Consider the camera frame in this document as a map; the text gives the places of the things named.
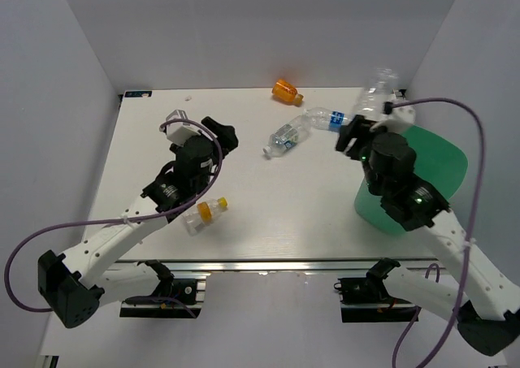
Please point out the small bottle yellow cap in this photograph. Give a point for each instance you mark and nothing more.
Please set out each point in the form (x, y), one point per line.
(203, 214)

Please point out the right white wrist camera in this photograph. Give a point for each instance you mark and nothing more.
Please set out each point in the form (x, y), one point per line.
(399, 121)

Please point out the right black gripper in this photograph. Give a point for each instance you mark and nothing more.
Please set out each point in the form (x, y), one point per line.
(355, 129)

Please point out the large clear plastic bottle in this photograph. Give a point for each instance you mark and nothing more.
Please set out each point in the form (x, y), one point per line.
(377, 91)

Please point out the left blue table sticker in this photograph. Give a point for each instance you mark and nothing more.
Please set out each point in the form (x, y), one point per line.
(138, 94)

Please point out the orange plastic bottle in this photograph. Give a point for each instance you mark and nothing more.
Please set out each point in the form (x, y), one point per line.
(287, 93)

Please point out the clear bottle green blue label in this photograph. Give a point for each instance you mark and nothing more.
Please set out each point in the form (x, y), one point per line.
(287, 137)

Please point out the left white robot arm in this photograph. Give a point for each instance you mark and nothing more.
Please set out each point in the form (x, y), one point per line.
(78, 281)

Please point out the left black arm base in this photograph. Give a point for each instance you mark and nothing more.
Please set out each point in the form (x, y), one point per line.
(173, 298)

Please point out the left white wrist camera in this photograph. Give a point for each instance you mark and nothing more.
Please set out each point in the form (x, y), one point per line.
(179, 132)

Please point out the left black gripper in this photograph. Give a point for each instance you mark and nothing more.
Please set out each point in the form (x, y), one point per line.
(226, 134)

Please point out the green plastic bin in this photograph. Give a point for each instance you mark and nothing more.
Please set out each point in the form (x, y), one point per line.
(438, 161)

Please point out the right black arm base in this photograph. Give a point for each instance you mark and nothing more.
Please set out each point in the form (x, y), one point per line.
(366, 300)

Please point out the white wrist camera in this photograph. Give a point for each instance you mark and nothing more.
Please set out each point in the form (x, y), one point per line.
(399, 121)
(179, 132)

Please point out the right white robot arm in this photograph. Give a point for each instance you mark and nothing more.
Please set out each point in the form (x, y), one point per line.
(487, 311)

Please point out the aluminium table frame rail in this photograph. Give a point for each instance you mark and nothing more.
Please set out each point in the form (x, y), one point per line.
(332, 265)

